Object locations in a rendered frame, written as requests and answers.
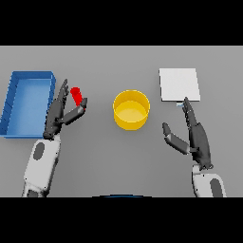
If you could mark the yellow bowl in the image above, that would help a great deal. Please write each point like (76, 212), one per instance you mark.
(131, 109)

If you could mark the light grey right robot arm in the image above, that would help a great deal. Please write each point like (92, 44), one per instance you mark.
(207, 183)

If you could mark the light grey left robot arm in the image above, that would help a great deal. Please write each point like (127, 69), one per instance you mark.
(41, 165)

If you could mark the pale square measuring scale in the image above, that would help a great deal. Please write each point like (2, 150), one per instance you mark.
(179, 84)

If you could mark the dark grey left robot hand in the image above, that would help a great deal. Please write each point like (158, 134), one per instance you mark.
(56, 114)

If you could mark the red beaker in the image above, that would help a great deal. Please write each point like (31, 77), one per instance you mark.
(76, 96)

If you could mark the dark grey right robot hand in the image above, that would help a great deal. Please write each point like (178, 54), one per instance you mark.
(198, 137)

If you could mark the blue tray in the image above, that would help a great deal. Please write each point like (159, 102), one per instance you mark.
(27, 102)

